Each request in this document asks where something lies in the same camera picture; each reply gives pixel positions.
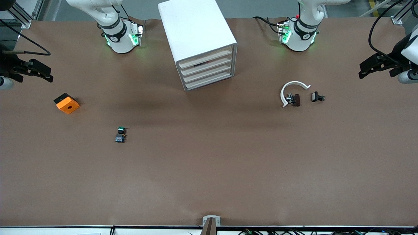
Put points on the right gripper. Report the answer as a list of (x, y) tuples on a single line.
[(7, 65)]

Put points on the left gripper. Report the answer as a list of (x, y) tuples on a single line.
[(395, 52)]

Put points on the green push button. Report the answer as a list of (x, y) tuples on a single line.
[(120, 138)]

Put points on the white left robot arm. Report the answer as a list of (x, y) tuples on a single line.
[(300, 39)]

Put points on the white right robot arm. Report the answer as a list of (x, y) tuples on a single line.
[(120, 42)]

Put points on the orange block with hole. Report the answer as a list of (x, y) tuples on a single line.
[(68, 106)]

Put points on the small black clip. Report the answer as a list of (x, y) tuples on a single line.
[(315, 96)]

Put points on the small brown electrical component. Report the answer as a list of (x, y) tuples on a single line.
[(296, 99)]

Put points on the brown table cover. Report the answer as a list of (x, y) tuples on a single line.
[(209, 163)]

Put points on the aluminium frame post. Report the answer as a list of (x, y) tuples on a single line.
[(24, 21), (396, 19)]

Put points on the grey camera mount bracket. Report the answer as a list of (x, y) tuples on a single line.
[(210, 225)]

